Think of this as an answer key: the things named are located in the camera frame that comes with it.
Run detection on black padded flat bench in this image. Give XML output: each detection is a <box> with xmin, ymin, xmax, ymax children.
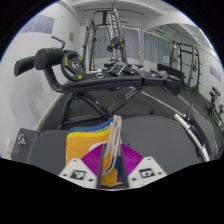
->
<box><xmin>11</xmin><ymin>114</ymin><xmax>219</xmax><ymax>178</ymax></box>

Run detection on blue yellow cartoon print towel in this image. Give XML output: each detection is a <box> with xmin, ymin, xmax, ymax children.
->
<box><xmin>65</xmin><ymin>114</ymin><xmax>129</xmax><ymax>188</ymax></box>

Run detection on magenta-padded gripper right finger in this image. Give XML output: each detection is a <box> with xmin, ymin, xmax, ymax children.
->
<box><xmin>119</xmin><ymin>143</ymin><xmax>168</xmax><ymax>188</ymax></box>

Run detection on black yellow weight plate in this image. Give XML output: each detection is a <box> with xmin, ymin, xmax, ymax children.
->
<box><xmin>109</xmin><ymin>36</ymin><xmax>126</xmax><ymax>50</ymax></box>
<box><xmin>60</xmin><ymin>50</ymin><xmax>86</xmax><ymax>82</ymax></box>

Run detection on metal cable grip handle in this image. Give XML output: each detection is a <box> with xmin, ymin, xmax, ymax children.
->
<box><xmin>109</xmin><ymin>62</ymin><xmax>129</xmax><ymax>77</ymax></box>

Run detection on dark squat rack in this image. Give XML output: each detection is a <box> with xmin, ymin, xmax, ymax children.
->
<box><xmin>169</xmin><ymin>40</ymin><xmax>203</xmax><ymax>94</ymax></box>

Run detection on black bench with roller pads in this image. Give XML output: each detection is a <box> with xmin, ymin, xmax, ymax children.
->
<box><xmin>13</xmin><ymin>47</ymin><xmax>184</xmax><ymax>129</ymax></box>

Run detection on pale purple wall poster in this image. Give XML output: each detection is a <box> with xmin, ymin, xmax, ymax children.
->
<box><xmin>21</xmin><ymin>14</ymin><xmax>56</xmax><ymax>35</ymax></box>

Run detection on grey window curtain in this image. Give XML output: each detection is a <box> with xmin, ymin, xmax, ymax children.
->
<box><xmin>143</xmin><ymin>31</ymin><xmax>172</xmax><ymax>64</ymax></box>
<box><xmin>94</xmin><ymin>26</ymin><xmax>140</xmax><ymax>60</ymax></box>

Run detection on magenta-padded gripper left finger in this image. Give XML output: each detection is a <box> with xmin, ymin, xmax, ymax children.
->
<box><xmin>59</xmin><ymin>144</ymin><xmax>105</xmax><ymax>189</ymax></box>

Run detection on small purple wall poster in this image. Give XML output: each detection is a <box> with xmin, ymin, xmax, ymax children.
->
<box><xmin>209</xmin><ymin>64</ymin><xmax>223</xmax><ymax>83</ymax></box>

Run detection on grey power rack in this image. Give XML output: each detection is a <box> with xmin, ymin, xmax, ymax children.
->
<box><xmin>81</xmin><ymin>8</ymin><xmax>129</xmax><ymax>73</ymax></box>

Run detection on silver barbell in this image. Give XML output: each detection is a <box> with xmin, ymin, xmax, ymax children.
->
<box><xmin>173</xmin><ymin>106</ymin><xmax>211</xmax><ymax>163</ymax></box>

